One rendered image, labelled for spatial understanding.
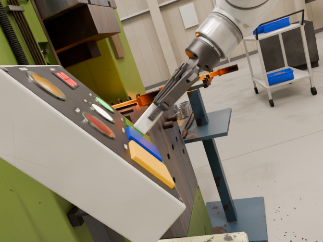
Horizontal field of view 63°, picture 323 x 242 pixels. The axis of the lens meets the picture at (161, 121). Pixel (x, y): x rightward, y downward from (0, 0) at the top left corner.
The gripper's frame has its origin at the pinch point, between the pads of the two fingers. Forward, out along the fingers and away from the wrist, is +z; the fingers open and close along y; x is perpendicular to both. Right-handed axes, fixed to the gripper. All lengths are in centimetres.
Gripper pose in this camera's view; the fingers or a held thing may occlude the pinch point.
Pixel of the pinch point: (148, 118)
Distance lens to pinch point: 58.9
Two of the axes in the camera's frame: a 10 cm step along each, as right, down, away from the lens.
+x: -7.4, -6.2, -2.6
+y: -1.7, -2.1, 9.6
